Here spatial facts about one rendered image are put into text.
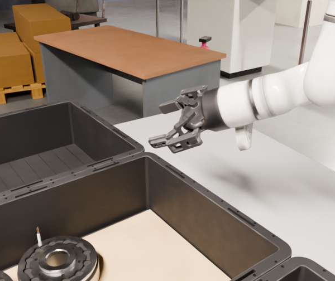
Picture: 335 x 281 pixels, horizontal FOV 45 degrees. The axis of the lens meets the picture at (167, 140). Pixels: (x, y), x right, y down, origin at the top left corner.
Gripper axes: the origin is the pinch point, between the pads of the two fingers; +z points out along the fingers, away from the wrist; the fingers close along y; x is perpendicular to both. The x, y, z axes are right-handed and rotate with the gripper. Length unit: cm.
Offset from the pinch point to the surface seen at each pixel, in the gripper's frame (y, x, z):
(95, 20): -385, 111, 260
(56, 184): 22.7, -12.3, 4.1
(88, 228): 23.5, -2.2, 5.6
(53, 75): -157, 56, 164
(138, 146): 9.8, -4.5, -1.2
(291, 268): 31.8, -2.1, -25.9
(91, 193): 20.6, -6.9, 2.7
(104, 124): 2.9, -5.8, 7.9
